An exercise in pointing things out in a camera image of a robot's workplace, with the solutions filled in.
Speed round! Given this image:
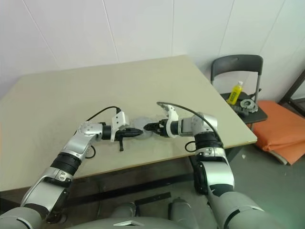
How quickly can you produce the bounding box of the black table frame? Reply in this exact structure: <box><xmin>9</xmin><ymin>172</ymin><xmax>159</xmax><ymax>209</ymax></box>
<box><xmin>0</xmin><ymin>140</ymin><xmax>241</xmax><ymax>210</ymax></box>

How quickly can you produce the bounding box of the round grey motor lid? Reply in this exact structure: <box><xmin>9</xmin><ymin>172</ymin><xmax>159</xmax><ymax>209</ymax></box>
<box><xmin>132</xmin><ymin>116</ymin><xmax>153</xmax><ymax>131</ymax></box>

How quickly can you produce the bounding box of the black flat bar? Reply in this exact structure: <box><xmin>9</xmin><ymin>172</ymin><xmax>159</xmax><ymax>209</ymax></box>
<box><xmin>134</xmin><ymin>192</ymin><xmax>172</xmax><ymax>206</ymax></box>

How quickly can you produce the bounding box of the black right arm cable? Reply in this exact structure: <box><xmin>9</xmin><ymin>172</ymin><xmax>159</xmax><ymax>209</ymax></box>
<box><xmin>156</xmin><ymin>101</ymin><xmax>221</xmax><ymax>153</ymax></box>

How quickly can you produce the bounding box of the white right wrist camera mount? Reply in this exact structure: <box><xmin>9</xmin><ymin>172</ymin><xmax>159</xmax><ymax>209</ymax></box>
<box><xmin>160</xmin><ymin>104</ymin><xmax>179</xmax><ymax>139</ymax></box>

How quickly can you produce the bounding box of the grey rounded shape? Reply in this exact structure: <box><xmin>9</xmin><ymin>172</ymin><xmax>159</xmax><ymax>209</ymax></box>
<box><xmin>168</xmin><ymin>198</ymin><xmax>194</xmax><ymax>221</ymax></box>
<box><xmin>112</xmin><ymin>202</ymin><xmax>138</xmax><ymax>218</ymax></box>

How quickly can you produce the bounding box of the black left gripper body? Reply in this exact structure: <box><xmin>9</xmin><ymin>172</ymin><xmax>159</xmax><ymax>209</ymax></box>
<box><xmin>116</xmin><ymin>128</ymin><xmax>131</xmax><ymax>142</ymax></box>

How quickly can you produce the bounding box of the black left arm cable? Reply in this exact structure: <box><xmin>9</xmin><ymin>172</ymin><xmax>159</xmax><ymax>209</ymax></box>
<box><xmin>85</xmin><ymin>106</ymin><xmax>122</xmax><ymax>159</ymax></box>

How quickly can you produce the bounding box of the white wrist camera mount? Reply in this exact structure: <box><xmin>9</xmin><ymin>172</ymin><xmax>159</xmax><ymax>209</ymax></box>
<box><xmin>111</xmin><ymin>111</ymin><xmax>131</xmax><ymax>143</ymax></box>
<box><xmin>160</xmin><ymin>104</ymin><xmax>179</xmax><ymax>139</ymax></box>

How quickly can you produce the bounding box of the black metal rack frame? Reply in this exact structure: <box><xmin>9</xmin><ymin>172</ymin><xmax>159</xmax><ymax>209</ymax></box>
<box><xmin>277</xmin><ymin>71</ymin><xmax>305</xmax><ymax>113</ymax></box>

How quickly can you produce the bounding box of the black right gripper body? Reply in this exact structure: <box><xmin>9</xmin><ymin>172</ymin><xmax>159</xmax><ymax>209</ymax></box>
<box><xmin>156</xmin><ymin>119</ymin><xmax>169</xmax><ymax>138</ymax></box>

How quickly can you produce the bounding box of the grey folding chair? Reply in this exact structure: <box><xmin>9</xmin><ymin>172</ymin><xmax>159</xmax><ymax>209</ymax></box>
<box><xmin>211</xmin><ymin>54</ymin><xmax>269</xmax><ymax>125</ymax></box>

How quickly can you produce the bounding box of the yellow drink bottle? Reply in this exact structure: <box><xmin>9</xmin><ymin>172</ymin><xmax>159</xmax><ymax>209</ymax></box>
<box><xmin>226</xmin><ymin>81</ymin><xmax>244</xmax><ymax>105</ymax></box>

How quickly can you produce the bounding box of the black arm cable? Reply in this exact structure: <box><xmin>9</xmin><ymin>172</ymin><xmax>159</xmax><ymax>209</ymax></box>
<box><xmin>85</xmin><ymin>106</ymin><xmax>122</xmax><ymax>159</ymax></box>
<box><xmin>156</xmin><ymin>101</ymin><xmax>221</xmax><ymax>153</ymax></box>

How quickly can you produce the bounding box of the grey metal ring part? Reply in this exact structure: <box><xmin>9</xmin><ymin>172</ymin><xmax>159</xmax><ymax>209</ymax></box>
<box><xmin>233</xmin><ymin>99</ymin><xmax>260</xmax><ymax>116</ymax></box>

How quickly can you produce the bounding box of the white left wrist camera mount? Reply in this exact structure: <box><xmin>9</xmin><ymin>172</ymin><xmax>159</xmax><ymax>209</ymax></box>
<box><xmin>111</xmin><ymin>111</ymin><xmax>131</xmax><ymax>143</ymax></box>

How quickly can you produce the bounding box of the orange cushion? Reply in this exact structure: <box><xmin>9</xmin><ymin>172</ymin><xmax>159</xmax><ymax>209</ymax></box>
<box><xmin>252</xmin><ymin>100</ymin><xmax>305</xmax><ymax>166</ymax></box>

